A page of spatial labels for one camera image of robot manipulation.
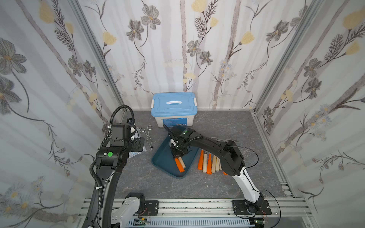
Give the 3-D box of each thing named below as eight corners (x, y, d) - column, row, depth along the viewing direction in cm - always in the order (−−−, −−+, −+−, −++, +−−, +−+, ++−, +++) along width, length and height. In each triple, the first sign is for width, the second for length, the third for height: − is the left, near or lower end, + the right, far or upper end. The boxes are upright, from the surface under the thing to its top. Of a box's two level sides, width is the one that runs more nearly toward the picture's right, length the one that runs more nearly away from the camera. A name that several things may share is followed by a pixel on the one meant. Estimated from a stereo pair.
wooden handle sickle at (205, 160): (203, 172, 89) (203, 171, 87) (203, 154, 97) (203, 153, 95) (206, 172, 89) (207, 171, 87) (206, 154, 97) (206, 153, 95)
